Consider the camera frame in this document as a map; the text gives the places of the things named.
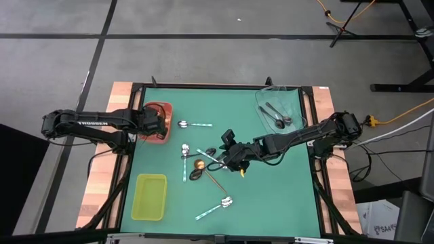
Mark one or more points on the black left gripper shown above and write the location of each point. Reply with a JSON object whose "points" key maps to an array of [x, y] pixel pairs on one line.
{"points": [[151, 120]]}

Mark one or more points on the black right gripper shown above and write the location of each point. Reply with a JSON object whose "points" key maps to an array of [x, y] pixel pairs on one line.
{"points": [[239, 156]]}

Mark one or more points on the orange plastic bin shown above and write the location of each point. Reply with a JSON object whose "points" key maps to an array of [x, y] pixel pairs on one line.
{"points": [[169, 112]]}

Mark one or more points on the gold spoon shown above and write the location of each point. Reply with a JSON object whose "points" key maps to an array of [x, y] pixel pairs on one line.
{"points": [[199, 164]]}

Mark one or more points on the yellow plastic bin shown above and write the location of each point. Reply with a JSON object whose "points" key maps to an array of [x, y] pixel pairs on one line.
{"points": [[149, 198]]}

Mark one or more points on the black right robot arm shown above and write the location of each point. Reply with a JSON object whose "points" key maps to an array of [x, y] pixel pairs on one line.
{"points": [[298, 139]]}

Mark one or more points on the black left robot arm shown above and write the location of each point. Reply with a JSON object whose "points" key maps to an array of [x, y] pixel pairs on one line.
{"points": [[98, 123]]}

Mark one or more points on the green table mat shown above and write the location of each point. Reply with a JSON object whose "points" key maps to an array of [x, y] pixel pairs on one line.
{"points": [[271, 203]]}

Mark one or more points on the clear plastic bin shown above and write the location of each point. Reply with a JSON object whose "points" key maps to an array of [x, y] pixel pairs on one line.
{"points": [[291, 101]]}

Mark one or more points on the black floor panel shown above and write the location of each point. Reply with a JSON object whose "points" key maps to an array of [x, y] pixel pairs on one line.
{"points": [[20, 176]]}

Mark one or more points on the white cardboard box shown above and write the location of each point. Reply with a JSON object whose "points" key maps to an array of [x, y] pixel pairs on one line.
{"points": [[379, 220]]}

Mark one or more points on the black tripod stand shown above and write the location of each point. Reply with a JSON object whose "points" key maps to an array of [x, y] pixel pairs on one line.
{"points": [[340, 30]]}

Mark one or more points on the grey chair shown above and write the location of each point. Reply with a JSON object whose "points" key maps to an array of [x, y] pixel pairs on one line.
{"points": [[415, 217]]}

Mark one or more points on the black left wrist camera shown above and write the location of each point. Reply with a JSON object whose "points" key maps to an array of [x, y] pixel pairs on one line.
{"points": [[162, 135]]}

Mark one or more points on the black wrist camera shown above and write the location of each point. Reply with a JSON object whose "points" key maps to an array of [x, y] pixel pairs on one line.
{"points": [[162, 135], [228, 137]]}

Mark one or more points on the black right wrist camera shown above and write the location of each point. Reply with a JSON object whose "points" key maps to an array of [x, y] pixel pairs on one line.
{"points": [[228, 137]]}

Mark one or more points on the black table frame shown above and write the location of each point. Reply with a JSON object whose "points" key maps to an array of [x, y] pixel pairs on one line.
{"points": [[203, 85]]}

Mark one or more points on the black desk frame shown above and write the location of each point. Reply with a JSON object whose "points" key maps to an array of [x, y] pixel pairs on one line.
{"points": [[400, 88]]}

